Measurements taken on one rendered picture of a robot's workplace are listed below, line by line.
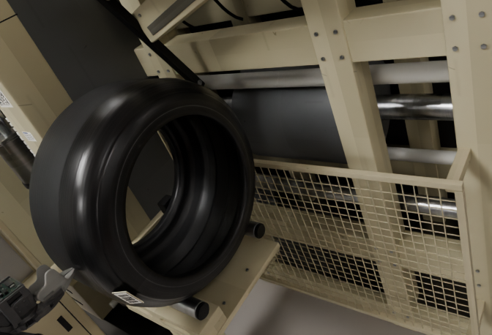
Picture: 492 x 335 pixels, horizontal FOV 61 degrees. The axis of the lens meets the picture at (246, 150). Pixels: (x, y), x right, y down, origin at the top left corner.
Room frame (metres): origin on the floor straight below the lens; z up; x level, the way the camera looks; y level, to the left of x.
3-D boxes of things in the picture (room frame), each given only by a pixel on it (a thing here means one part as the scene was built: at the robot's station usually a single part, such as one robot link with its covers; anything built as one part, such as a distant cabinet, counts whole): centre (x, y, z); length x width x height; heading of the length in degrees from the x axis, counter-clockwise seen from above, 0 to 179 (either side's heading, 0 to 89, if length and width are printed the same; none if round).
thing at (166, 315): (0.87, 0.38, 0.84); 0.36 x 0.09 x 0.06; 43
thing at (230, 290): (0.97, 0.28, 0.80); 0.37 x 0.36 x 0.02; 133
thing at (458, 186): (1.02, -0.12, 0.65); 0.90 x 0.02 x 0.70; 43
